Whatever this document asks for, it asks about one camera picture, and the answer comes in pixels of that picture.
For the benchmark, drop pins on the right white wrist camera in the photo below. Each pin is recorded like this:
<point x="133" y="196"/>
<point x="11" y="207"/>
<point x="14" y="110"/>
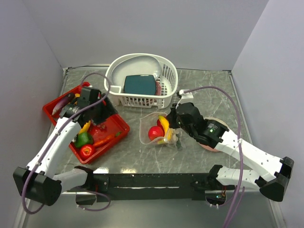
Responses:
<point x="184" y="96"/>

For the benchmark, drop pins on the black mounting base bar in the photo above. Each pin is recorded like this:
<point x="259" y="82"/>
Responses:
<point x="151" y="186"/>

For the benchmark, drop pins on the green bell pepper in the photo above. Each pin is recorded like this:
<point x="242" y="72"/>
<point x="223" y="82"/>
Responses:
<point x="83" y="139"/>

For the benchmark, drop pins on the green cucumber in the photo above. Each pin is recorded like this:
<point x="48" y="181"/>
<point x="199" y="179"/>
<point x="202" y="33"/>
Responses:
<point x="179" y="145"/>

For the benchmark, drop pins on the clear dotted zip bag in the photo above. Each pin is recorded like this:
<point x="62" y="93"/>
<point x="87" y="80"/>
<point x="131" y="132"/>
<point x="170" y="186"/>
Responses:
<point x="151" y="120"/>

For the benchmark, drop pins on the orange yellow mango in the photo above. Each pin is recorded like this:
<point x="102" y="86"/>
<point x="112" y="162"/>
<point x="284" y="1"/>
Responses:
<point x="85" y="128"/>

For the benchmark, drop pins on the white oval plate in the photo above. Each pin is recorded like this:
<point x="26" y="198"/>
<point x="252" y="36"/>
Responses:
<point x="139" y="65"/>

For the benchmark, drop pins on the purple eggplant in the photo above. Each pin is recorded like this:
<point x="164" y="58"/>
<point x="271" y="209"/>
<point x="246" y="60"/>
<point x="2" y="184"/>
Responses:
<point x="62" y="102"/>

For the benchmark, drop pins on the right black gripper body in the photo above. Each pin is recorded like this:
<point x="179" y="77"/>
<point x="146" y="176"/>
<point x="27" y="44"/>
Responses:
<point x="175" y="122"/>

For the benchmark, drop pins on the white plastic basket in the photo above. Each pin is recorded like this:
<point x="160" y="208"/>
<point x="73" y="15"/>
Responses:
<point x="168" y="80"/>

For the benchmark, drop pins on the red plastic tray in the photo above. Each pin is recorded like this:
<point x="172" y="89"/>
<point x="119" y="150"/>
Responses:
<point x="113" y="125"/>

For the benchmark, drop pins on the orange carrot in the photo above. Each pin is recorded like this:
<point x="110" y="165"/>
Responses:
<point x="104" y="140"/>

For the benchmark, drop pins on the red faceted apple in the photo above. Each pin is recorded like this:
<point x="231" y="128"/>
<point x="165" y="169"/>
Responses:
<point x="159" y="123"/>

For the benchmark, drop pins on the red round fruit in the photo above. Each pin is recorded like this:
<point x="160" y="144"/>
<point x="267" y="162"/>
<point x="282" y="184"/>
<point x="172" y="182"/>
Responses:
<point x="155" y="132"/>

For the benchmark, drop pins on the yellow banana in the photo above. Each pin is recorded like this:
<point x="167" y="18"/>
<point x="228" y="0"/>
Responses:
<point x="168" y="133"/>

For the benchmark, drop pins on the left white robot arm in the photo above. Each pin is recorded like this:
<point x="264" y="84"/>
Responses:
<point x="38" y="181"/>

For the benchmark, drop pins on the pink plate in basket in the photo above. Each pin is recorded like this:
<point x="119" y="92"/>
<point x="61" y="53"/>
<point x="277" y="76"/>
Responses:
<point x="158" y="89"/>

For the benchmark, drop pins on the teal square plate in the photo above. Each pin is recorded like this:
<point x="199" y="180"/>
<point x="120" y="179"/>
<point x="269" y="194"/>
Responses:
<point x="140" y="85"/>

